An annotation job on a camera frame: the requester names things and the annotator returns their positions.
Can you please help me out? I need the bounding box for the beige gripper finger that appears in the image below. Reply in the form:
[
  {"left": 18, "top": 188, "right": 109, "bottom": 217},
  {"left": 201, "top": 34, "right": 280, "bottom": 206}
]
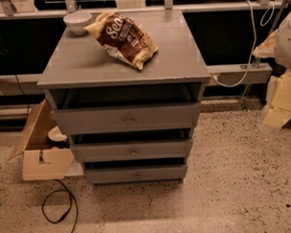
[{"left": 259, "top": 68, "right": 291, "bottom": 130}]

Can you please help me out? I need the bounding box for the white bowl in box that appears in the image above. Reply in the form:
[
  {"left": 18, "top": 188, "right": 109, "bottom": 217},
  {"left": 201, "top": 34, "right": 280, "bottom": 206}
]
[{"left": 48, "top": 127, "right": 67, "bottom": 142}]

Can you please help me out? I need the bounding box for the white ceramic bowl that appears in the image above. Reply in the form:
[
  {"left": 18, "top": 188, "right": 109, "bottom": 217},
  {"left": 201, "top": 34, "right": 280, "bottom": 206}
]
[{"left": 63, "top": 12, "right": 92, "bottom": 35}]

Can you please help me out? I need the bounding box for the black floor cable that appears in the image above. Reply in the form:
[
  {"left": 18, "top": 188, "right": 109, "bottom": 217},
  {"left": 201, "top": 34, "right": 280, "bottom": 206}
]
[{"left": 40, "top": 178, "right": 79, "bottom": 233}]

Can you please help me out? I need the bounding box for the white hanging cable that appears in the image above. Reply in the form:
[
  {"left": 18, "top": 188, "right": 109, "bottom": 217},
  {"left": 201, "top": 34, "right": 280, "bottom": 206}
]
[{"left": 208, "top": 0, "right": 279, "bottom": 89}]

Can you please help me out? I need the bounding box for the open cardboard box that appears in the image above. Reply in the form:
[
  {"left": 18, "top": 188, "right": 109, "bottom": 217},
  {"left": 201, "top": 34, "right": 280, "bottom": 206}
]
[{"left": 10, "top": 100, "right": 75, "bottom": 181}]

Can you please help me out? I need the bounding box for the grey bottom drawer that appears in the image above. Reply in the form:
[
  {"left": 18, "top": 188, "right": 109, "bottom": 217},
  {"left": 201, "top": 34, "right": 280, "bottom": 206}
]
[{"left": 84, "top": 164, "right": 188, "bottom": 184}]

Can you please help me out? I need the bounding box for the grey drawer cabinet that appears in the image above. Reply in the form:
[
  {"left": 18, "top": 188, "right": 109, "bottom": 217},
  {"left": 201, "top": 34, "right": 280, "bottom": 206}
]
[{"left": 38, "top": 10, "right": 210, "bottom": 184}]

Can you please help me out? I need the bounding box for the grey top drawer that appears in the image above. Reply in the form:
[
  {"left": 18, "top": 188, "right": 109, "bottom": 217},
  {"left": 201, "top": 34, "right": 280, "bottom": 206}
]
[{"left": 52, "top": 104, "right": 200, "bottom": 135}]

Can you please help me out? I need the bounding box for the grey wall rail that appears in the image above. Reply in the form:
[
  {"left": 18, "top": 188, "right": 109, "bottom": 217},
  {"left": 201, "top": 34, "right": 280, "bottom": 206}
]
[{"left": 0, "top": 62, "right": 272, "bottom": 96}]

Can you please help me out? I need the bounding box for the grey middle drawer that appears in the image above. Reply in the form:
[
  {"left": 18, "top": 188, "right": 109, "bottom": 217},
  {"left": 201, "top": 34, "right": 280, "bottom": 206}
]
[{"left": 71, "top": 139, "right": 192, "bottom": 163}]

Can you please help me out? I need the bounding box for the grey drawer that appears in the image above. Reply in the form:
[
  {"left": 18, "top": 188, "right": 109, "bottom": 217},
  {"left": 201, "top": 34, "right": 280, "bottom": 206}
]
[
  {"left": 84, "top": 164, "right": 188, "bottom": 184},
  {"left": 52, "top": 104, "right": 200, "bottom": 135},
  {"left": 71, "top": 139, "right": 192, "bottom": 163}
]

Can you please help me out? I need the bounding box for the brown coffee pad bag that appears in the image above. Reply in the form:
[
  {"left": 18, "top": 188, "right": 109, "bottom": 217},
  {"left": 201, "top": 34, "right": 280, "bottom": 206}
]
[{"left": 85, "top": 12, "right": 159, "bottom": 70}]

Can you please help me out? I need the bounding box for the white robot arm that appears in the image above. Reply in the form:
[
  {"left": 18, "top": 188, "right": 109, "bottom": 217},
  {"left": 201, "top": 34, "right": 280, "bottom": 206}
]
[{"left": 254, "top": 11, "right": 291, "bottom": 129}]

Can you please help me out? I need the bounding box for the metal stand pole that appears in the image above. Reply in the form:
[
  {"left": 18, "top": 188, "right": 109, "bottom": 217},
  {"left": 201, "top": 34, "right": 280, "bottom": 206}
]
[{"left": 237, "top": 0, "right": 290, "bottom": 111}]

